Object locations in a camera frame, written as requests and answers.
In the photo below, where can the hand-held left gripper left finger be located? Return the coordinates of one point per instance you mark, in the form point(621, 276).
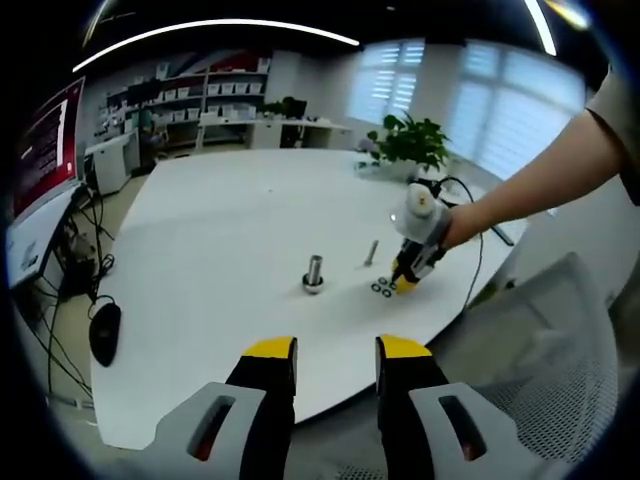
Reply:
point(220, 410)

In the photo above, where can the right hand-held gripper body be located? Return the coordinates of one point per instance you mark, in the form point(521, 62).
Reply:
point(422, 220)

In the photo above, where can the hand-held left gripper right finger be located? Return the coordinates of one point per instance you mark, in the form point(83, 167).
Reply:
point(440, 415)

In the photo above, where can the large steel threaded stud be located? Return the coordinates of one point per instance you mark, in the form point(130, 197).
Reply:
point(315, 272)

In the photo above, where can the small steel bolt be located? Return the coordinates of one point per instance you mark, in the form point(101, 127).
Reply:
point(371, 254)

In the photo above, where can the green potted plant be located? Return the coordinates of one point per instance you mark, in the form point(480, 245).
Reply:
point(412, 142)

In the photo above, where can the grey mesh office chair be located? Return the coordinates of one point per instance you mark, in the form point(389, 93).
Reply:
point(545, 360)

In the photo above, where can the window with white blinds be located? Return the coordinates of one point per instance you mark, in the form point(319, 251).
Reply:
point(500, 110)

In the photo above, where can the black computer mouse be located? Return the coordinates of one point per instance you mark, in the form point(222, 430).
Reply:
point(105, 335)

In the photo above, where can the white long counter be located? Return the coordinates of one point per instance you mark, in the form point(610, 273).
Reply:
point(265, 132)

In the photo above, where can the person's short sleeve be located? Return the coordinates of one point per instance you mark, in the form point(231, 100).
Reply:
point(617, 135)

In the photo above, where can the short ceiling light strip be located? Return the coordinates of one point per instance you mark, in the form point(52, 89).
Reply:
point(542, 25)

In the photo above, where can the white side desk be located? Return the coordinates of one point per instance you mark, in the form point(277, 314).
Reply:
point(35, 240)

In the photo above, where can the white storage shelving with bins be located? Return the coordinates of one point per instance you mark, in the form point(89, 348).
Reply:
point(200, 90)

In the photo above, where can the white low cabinet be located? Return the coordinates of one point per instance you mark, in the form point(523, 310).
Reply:
point(112, 162)

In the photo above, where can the long curved ceiling light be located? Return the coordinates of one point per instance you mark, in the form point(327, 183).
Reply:
point(215, 27)

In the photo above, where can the computer monitor with red screen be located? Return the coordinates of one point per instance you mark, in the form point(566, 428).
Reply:
point(47, 145)

